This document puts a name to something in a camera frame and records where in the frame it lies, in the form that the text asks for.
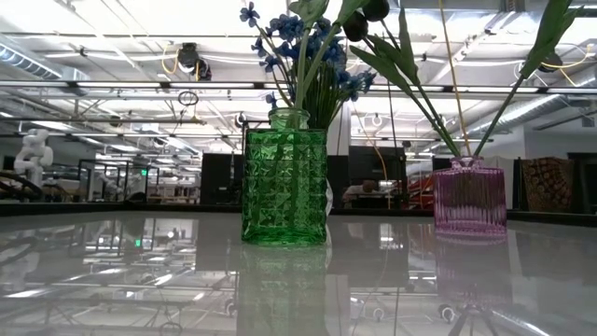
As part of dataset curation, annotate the black artificial tulip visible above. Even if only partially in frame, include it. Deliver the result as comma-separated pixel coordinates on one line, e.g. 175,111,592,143
349,0,463,160
473,0,584,159
342,11,463,160

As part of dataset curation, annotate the black cabinet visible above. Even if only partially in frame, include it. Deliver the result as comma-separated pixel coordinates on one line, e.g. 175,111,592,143
200,152,243,205

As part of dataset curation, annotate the thin black hanging cable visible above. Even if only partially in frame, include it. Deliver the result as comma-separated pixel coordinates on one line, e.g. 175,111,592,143
384,78,398,150

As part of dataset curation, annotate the pink ribbed glass vase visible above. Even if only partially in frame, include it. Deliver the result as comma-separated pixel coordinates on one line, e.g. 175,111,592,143
433,156,508,237

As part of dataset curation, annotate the white robot figure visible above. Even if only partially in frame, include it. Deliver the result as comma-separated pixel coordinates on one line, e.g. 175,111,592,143
13,128,55,188

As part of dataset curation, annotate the black ceiling device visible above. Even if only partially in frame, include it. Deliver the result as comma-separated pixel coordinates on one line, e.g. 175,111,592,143
176,41,212,83

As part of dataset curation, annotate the black ceiling cable reel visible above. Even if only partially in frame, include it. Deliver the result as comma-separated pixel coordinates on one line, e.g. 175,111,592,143
535,46,564,75

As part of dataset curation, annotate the green cut-glass vase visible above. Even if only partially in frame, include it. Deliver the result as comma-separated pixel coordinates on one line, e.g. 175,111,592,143
241,106,329,246

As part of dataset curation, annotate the person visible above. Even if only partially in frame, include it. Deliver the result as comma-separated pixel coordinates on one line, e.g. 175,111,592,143
342,179,380,203

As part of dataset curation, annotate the patterned hanging cloth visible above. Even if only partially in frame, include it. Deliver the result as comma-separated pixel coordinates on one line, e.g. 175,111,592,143
521,157,576,214

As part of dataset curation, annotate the blue artificial flower bunch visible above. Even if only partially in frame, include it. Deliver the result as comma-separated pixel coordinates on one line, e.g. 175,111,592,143
270,11,351,130
240,2,379,130

